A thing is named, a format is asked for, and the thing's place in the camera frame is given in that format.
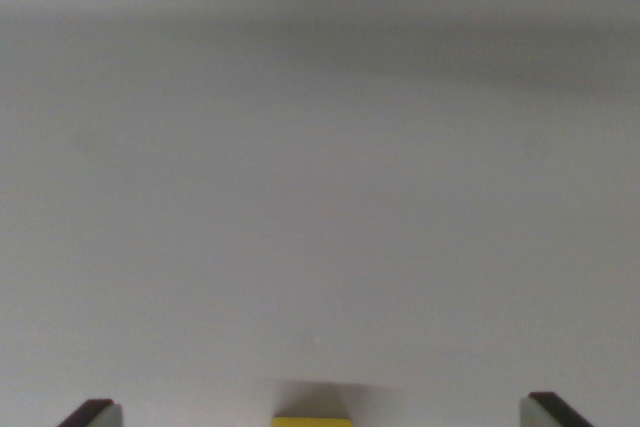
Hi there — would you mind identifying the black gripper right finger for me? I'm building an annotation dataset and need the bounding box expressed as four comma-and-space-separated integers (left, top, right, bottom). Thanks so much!
519, 391, 597, 427

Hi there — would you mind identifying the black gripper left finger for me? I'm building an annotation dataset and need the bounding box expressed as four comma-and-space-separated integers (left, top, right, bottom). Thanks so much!
57, 398, 124, 427

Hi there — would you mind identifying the yellow cube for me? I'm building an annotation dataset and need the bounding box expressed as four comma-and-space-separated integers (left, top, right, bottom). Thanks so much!
271, 416, 353, 427

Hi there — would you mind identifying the grey plastic bin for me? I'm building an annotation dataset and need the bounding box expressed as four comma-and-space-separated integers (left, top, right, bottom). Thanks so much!
0, 0, 640, 427

